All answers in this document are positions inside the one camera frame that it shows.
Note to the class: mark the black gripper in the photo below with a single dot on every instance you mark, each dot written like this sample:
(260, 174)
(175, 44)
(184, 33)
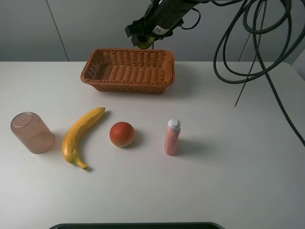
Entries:
(159, 20)

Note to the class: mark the halved avocado with pit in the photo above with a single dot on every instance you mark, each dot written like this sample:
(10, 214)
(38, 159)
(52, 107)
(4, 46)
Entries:
(145, 43)

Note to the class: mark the brown wicker basket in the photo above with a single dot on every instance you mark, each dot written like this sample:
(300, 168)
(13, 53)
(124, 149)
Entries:
(129, 70)

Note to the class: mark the pink bottle white cap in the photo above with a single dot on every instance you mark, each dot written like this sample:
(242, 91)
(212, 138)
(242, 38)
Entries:
(172, 136)

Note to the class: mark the red orange tomato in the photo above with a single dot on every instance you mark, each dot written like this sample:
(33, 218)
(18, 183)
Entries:
(122, 134)

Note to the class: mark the yellow banana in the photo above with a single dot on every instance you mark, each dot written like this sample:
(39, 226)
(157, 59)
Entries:
(73, 136)

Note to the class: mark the translucent pink plastic cup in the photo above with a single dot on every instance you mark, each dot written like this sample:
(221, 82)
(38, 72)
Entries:
(30, 129)

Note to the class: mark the black tray edge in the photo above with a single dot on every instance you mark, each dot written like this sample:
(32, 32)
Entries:
(177, 225)

